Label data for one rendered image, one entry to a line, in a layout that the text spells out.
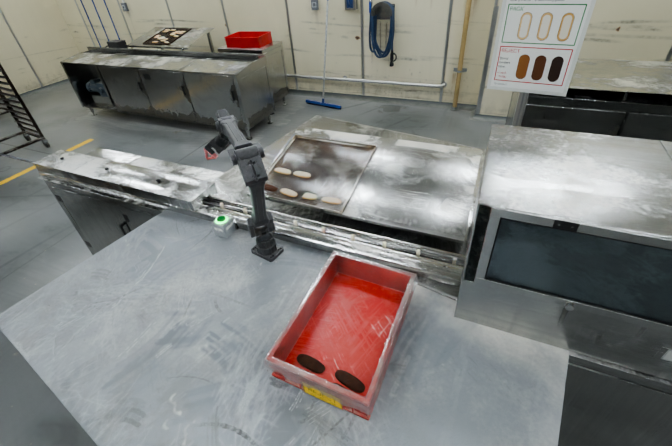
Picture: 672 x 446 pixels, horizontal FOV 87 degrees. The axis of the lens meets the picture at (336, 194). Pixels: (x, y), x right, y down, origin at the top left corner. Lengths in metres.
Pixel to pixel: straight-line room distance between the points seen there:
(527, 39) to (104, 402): 2.02
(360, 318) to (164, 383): 0.64
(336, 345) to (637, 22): 4.44
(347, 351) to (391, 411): 0.21
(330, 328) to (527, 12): 1.46
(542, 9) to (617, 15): 3.13
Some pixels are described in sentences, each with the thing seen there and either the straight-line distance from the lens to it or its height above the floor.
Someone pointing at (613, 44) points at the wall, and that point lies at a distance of 4.97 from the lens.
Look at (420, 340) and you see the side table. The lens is 1.26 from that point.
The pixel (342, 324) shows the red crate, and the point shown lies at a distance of 1.28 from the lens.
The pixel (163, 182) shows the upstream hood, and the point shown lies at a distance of 2.06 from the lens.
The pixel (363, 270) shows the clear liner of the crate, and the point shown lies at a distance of 1.35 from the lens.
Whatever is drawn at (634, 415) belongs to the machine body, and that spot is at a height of 0.59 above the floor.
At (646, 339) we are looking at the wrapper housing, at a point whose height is 0.96.
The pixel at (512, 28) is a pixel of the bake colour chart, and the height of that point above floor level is 1.54.
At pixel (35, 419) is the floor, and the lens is 2.63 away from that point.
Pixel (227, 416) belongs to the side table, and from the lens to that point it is 1.21.
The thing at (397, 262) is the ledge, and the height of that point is 0.86.
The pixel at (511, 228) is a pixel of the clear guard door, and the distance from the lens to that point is 1.04.
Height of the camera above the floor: 1.88
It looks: 35 degrees down
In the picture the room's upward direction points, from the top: 5 degrees counter-clockwise
